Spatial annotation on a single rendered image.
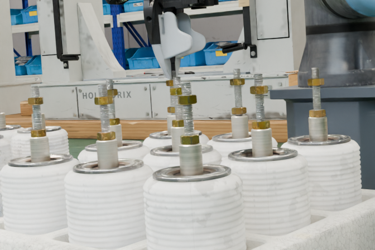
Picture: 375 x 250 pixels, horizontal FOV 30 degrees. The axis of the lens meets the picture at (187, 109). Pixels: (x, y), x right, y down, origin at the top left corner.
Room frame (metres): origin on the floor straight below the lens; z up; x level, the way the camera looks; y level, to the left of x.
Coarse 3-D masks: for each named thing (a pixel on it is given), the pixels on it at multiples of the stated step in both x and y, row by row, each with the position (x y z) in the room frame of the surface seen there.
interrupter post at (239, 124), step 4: (232, 116) 0.92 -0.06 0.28; (236, 116) 0.91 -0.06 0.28; (240, 116) 0.91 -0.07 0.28; (244, 116) 0.91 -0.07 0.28; (232, 120) 0.91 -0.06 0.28; (236, 120) 0.91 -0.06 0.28; (240, 120) 0.91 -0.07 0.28; (244, 120) 0.91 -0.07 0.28; (232, 124) 0.91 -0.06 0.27; (236, 124) 0.91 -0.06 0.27; (240, 124) 0.91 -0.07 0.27; (244, 124) 0.91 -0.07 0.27; (232, 128) 0.92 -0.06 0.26; (236, 128) 0.91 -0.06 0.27; (240, 128) 0.91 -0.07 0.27; (244, 128) 0.91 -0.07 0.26; (232, 132) 0.92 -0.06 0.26; (236, 132) 0.91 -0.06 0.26; (240, 132) 0.91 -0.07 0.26; (244, 132) 0.91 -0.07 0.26; (248, 132) 0.92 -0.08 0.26; (232, 136) 0.92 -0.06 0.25; (236, 136) 0.91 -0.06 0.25; (240, 136) 0.91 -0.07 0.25; (244, 136) 0.91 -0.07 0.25; (248, 136) 0.92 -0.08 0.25
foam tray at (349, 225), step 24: (312, 216) 0.77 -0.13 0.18; (336, 216) 0.75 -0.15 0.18; (360, 216) 0.75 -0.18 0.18; (0, 240) 0.75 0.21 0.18; (24, 240) 0.73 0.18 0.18; (48, 240) 0.73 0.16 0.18; (144, 240) 0.70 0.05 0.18; (264, 240) 0.67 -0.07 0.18; (288, 240) 0.67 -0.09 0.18; (312, 240) 0.68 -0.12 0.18; (336, 240) 0.71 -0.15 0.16; (360, 240) 0.75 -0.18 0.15
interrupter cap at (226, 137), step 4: (216, 136) 0.93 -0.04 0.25; (220, 136) 0.93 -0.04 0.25; (224, 136) 0.93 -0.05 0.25; (228, 136) 0.93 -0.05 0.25; (212, 140) 0.92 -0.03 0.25; (216, 140) 0.90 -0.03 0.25; (220, 140) 0.89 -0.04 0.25; (224, 140) 0.89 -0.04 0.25; (228, 140) 0.89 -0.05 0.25; (232, 140) 0.88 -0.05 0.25; (236, 140) 0.88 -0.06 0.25; (240, 140) 0.88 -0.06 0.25; (244, 140) 0.88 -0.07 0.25; (248, 140) 0.88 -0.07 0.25
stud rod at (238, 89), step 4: (236, 72) 0.91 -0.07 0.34; (236, 76) 0.91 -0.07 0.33; (236, 88) 0.91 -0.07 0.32; (240, 88) 0.92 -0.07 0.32; (236, 92) 0.92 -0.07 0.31; (240, 92) 0.92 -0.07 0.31; (236, 96) 0.92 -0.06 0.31; (240, 96) 0.92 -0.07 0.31; (236, 100) 0.92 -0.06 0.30; (240, 100) 0.91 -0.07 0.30; (236, 104) 0.92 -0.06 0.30; (240, 104) 0.92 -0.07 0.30
